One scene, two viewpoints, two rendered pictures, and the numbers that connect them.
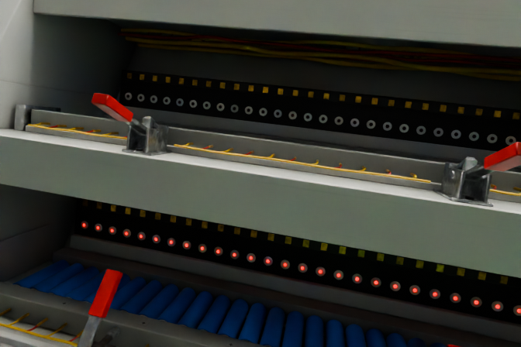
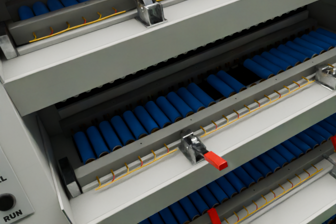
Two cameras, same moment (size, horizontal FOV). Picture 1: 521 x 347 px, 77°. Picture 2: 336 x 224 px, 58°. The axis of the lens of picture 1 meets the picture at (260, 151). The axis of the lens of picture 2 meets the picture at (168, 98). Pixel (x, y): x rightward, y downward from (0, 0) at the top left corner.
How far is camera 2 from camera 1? 0.40 m
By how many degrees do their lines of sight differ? 44
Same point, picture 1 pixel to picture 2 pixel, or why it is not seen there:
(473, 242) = not seen: outside the picture
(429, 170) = (308, 71)
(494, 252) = not seen: outside the picture
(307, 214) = (287, 131)
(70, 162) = (169, 191)
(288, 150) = (251, 98)
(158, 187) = not seen: hidden behind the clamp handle
